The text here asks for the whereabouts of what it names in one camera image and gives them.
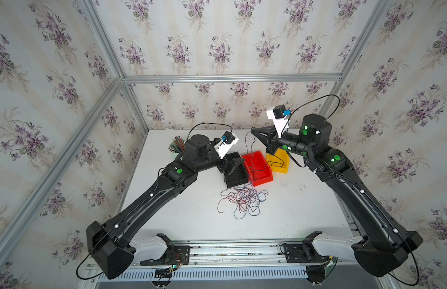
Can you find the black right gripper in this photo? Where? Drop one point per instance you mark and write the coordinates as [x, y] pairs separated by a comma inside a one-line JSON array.
[[272, 143]]

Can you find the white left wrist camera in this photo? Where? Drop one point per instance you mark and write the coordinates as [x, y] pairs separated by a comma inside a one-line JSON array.
[[228, 140]]

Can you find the white ventilation grille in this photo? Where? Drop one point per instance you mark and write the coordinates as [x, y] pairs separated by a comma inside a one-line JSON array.
[[211, 274]]

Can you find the red plastic bin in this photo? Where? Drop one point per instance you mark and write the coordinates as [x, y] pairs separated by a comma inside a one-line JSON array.
[[259, 171]]

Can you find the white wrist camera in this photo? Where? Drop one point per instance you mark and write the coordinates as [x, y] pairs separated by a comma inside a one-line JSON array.
[[228, 140], [280, 116]]

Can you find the coloured pencils bundle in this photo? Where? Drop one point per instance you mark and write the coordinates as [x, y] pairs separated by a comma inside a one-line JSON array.
[[177, 145]]

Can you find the aluminium rail frame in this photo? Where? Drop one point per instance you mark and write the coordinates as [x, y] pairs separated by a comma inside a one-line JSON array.
[[240, 251]]

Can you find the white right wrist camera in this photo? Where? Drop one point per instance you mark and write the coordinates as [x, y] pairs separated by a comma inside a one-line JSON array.
[[280, 116]]

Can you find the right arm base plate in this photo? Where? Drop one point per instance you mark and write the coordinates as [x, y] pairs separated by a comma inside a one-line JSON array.
[[302, 254]]

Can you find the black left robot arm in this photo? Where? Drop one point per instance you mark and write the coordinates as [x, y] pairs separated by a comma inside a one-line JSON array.
[[109, 242]]

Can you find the black plastic bin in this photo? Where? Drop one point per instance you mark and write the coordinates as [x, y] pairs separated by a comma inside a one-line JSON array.
[[238, 177]]

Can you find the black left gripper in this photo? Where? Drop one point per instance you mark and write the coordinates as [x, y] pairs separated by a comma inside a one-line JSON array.
[[223, 167]]

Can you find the yellow plastic bin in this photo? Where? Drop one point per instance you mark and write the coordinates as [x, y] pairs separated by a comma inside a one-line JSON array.
[[279, 162]]

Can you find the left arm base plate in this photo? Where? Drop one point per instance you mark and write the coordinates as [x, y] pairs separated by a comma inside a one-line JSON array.
[[178, 256]]

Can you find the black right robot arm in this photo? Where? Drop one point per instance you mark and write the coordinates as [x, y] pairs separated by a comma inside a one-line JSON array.
[[385, 244]]

